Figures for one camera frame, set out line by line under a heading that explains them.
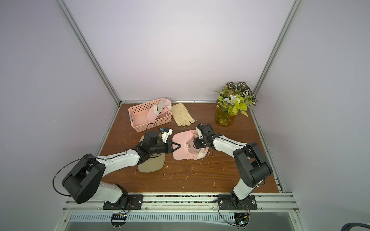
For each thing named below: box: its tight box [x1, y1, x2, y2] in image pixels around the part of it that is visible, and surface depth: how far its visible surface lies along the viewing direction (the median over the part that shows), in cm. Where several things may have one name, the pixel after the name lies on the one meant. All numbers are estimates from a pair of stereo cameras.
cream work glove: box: [171, 102, 196, 127], surface depth 113 cm
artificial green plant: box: [213, 81, 258, 117], surface depth 94 cm
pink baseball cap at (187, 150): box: [171, 129, 210, 160], surface depth 88 cm
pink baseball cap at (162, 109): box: [146, 98, 172, 122], surface depth 111 cm
